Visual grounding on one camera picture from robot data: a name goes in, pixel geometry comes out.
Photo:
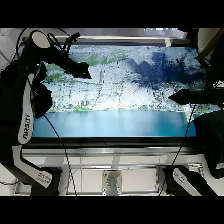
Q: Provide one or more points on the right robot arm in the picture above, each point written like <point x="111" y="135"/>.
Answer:
<point x="206" y="96"/>

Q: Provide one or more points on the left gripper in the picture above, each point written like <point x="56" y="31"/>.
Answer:
<point x="79" y="69"/>

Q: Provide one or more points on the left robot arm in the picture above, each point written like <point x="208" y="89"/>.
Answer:
<point x="13" y="100"/>

